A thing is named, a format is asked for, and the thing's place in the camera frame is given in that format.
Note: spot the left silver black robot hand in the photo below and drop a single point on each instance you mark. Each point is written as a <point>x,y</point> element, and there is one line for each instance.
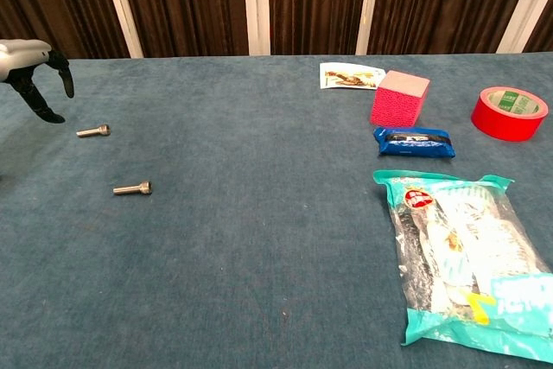
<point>21,53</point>

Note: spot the silver bolt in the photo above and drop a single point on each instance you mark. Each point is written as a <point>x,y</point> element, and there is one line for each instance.
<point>129,189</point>
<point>93,131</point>

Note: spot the dark brown pleated curtain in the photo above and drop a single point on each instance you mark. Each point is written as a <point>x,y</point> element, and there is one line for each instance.
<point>315,1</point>
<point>445,1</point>
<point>186,1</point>
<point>543,38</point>
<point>52,1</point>

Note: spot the teal velvet table cover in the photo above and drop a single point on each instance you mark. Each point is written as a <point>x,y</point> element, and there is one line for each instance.
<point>259,213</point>

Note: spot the white picture sachet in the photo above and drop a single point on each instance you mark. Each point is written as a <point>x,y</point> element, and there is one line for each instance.
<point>341,77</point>

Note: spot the pink foam cube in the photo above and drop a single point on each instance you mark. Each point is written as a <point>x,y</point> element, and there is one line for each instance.
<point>395,103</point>

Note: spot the blue cookie snack packet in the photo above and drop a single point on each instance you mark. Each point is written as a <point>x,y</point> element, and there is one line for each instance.
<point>406,149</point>

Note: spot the teal clear snack bag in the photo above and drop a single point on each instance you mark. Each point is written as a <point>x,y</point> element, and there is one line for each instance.
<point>453,235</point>

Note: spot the red tape roll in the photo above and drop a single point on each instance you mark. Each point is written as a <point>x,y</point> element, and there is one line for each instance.
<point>497,125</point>

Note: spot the white frame post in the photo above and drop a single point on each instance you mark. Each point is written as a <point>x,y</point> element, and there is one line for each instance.
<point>121,6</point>
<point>257,6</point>
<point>368,6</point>
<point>529,6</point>

